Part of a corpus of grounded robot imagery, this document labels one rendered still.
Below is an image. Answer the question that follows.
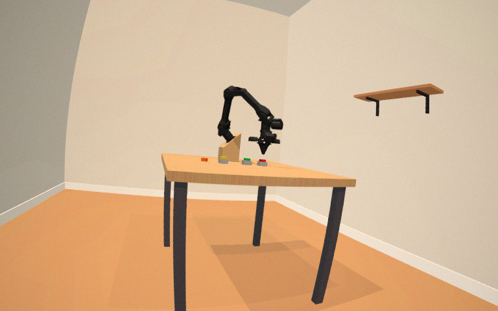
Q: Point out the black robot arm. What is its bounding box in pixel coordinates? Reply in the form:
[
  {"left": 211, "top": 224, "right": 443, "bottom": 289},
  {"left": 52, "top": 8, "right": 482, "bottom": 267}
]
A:
[{"left": 218, "top": 86, "right": 283, "bottom": 143}]

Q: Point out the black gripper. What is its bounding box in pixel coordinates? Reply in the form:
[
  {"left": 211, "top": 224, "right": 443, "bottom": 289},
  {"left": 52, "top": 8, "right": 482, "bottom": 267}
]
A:
[{"left": 248, "top": 128, "right": 280, "bottom": 155}]

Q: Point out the red button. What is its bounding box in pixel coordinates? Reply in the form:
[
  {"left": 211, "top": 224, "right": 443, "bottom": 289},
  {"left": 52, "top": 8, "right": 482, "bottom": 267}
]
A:
[{"left": 257, "top": 159, "right": 268, "bottom": 167}]

